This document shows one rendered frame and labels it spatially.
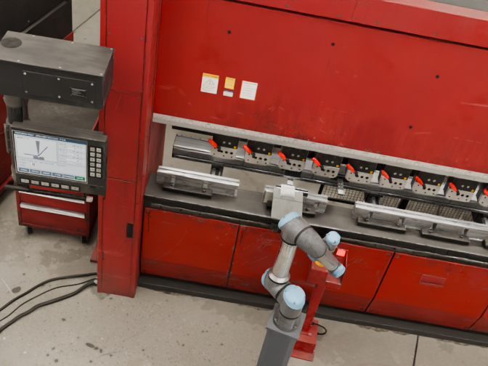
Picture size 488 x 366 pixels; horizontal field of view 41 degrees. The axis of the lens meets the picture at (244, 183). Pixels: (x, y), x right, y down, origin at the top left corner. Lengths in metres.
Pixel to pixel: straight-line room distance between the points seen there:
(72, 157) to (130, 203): 0.72
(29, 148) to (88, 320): 1.51
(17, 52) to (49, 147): 0.47
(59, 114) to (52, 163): 1.07
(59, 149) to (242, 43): 1.05
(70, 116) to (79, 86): 1.31
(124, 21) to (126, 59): 0.21
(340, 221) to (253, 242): 0.56
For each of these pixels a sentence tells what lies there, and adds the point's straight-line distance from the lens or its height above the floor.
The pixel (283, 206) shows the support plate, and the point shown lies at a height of 1.00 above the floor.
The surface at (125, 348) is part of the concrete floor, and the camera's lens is 4.28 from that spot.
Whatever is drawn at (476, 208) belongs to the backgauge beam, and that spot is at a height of 0.91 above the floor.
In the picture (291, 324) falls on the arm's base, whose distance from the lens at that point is 3.49.
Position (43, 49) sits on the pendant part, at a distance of 3.13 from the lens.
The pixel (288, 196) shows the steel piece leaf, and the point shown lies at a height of 1.00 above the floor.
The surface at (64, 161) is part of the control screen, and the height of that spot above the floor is 1.43.
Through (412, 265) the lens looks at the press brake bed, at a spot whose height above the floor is 0.68.
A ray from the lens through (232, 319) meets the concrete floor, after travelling 4.47.
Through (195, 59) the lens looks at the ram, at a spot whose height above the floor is 1.79.
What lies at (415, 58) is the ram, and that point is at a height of 2.03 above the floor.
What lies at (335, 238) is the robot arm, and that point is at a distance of 3.53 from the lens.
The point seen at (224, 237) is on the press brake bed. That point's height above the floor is 0.64.
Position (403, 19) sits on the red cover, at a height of 2.22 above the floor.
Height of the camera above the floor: 3.56
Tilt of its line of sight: 41 degrees down
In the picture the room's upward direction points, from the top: 12 degrees clockwise
